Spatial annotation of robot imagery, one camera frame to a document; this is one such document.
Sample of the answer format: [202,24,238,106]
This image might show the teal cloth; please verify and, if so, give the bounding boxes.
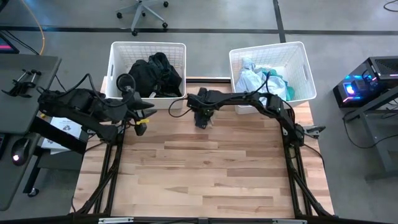
[260,68,296,102]

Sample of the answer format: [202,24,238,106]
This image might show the black sweatshirt garment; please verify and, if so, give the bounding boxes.
[127,58,156,95]

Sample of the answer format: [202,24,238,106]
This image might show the small navy garment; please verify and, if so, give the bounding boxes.
[193,110,216,130]

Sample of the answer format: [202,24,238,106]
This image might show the black looped cable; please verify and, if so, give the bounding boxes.
[115,73,137,93]

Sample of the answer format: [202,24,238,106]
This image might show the grey office chair base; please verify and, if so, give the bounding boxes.
[115,0,170,37]

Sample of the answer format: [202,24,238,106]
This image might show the black desk leg with caster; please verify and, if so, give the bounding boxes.
[22,145,44,198]

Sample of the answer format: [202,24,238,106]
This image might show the white perforated laundry basket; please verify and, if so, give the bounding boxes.
[104,40,188,111]
[228,40,318,115]

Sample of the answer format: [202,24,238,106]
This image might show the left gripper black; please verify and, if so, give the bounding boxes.
[122,91,158,124]

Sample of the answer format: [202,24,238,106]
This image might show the light grey patterned cloth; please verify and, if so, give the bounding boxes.
[234,57,269,95]

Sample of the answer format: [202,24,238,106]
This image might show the dark denim jeans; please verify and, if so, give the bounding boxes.
[148,52,183,98]

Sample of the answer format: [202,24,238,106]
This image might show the black computer with coloured lights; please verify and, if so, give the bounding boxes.
[332,55,398,109]

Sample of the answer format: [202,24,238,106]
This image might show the white printed paper sheet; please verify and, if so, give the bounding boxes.
[41,116,83,155]

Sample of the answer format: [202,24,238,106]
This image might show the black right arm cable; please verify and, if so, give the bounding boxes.
[168,97,191,119]

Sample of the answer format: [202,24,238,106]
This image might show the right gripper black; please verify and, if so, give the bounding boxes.
[186,87,220,126]

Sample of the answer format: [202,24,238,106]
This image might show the grey desk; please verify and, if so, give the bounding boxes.
[0,54,62,213]

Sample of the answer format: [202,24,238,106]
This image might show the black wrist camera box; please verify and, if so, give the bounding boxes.
[134,122,148,137]

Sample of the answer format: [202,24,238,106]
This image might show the monitor with pink screen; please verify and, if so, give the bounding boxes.
[0,32,20,55]

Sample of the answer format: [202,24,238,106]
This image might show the black clamp mount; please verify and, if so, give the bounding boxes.
[1,68,42,98]

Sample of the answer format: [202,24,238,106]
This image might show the black computer mouse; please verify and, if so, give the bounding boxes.
[11,138,31,167]

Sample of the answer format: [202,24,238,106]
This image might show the yellow cable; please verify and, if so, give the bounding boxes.
[19,0,46,55]

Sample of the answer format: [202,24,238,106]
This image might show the black front frame bar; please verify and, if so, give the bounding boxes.
[0,214,398,224]

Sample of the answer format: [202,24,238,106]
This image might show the white fluffy cloth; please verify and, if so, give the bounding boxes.
[265,75,289,102]

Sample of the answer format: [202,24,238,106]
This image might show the dark metal side table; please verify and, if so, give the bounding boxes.
[343,86,398,175]

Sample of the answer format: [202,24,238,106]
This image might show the black frame strut assembly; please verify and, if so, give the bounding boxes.
[280,108,333,218]
[75,120,126,216]

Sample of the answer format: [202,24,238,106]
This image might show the black floor cable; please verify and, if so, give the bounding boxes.
[341,109,398,150]

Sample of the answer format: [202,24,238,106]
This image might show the silver black table clamp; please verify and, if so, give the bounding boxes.
[302,124,326,139]

